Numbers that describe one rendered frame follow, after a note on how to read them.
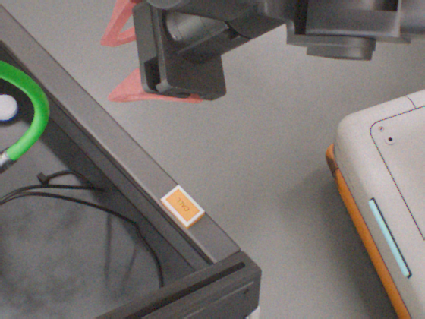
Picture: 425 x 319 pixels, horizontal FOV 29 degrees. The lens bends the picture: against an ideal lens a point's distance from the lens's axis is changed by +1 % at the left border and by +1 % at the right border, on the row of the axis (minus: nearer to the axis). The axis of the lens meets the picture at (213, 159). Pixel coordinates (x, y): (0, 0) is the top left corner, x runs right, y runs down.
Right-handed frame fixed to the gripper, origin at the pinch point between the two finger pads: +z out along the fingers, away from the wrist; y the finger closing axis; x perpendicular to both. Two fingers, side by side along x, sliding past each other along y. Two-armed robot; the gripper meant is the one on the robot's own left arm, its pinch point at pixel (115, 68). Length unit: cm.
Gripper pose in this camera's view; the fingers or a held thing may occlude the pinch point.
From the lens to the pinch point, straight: 70.2
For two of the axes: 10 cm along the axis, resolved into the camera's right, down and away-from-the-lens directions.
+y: 1.5, 9.6, -2.2
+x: 6.9, 0.6, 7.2
